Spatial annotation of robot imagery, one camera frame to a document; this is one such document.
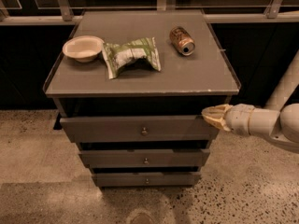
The metal window railing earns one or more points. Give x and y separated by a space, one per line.
36 12

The brown soda can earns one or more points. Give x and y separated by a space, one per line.
182 41

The white paper bowl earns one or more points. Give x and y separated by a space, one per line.
83 49

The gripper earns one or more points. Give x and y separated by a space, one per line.
239 118

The grey drawer cabinet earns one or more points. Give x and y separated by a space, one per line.
184 86

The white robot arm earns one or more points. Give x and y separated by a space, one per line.
277 123

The grey top drawer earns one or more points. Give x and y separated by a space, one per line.
137 129

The green white chip bag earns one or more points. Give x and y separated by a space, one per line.
118 56

